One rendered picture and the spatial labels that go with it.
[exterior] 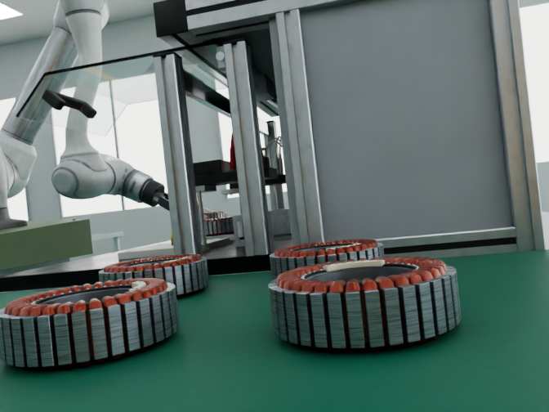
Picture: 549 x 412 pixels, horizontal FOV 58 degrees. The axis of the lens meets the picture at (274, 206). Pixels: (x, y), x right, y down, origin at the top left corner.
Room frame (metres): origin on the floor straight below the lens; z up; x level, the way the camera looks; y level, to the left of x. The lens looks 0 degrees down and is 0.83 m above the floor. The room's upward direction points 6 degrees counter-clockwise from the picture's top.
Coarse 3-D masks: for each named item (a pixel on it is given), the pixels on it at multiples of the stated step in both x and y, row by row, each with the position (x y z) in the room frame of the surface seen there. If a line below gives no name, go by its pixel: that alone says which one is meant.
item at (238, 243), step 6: (234, 216) 0.82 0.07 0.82; (240, 216) 0.82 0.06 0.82; (270, 216) 0.88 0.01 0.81; (234, 222) 0.82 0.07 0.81; (270, 222) 0.87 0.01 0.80; (234, 228) 0.82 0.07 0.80; (270, 228) 0.87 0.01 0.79; (234, 234) 0.82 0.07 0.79; (270, 234) 0.86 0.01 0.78; (240, 240) 0.82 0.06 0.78; (240, 246) 0.82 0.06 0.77
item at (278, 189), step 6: (270, 180) 1.06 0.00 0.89; (276, 180) 1.05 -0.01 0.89; (282, 180) 1.05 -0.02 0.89; (234, 186) 1.07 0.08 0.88; (276, 186) 1.06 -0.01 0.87; (222, 192) 1.09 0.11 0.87; (228, 192) 1.08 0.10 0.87; (234, 192) 1.08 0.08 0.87; (276, 192) 1.06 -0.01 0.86; (282, 192) 1.11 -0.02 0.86; (276, 198) 1.06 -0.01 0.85; (282, 198) 1.11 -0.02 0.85; (276, 204) 1.06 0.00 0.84; (282, 204) 1.11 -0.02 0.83
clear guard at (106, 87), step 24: (192, 48) 0.68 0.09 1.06; (48, 72) 0.73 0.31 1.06; (72, 72) 0.73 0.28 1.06; (96, 72) 0.74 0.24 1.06; (120, 72) 0.75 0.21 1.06; (144, 72) 0.76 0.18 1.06; (192, 72) 0.79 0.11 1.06; (216, 72) 0.81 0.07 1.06; (48, 96) 0.76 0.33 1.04; (72, 96) 0.81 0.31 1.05; (96, 96) 0.86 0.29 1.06; (120, 96) 0.90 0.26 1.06; (144, 96) 0.92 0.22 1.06; (48, 120) 0.80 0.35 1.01; (72, 120) 0.85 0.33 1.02; (96, 120) 0.91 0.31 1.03
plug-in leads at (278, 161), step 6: (276, 138) 1.11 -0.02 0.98; (270, 144) 1.12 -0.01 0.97; (276, 144) 1.07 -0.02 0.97; (276, 150) 1.07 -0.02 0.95; (264, 156) 1.09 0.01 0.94; (270, 156) 1.12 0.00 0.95; (276, 156) 1.07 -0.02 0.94; (270, 162) 1.11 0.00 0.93; (276, 162) 1.07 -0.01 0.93; (282, 162) 1.10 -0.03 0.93; (276, 168) 1.07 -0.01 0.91; (282, 168) 1.10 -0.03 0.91; (282, 174) 1.10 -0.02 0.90
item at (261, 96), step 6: (258, 78) 0.84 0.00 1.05; (264, 78) 0.84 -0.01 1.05; (258, 84) 0.84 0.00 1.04; (264, 84) 0.84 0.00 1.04; (270, 84) 0.88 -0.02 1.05; (258, 90) 0.84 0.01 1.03; (264, 90) 0.84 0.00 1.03; (270, 90) 0.87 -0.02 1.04; (258, 96) 0.87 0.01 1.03; (264, 96) 0.87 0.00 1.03; (270, 96) 0.88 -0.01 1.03
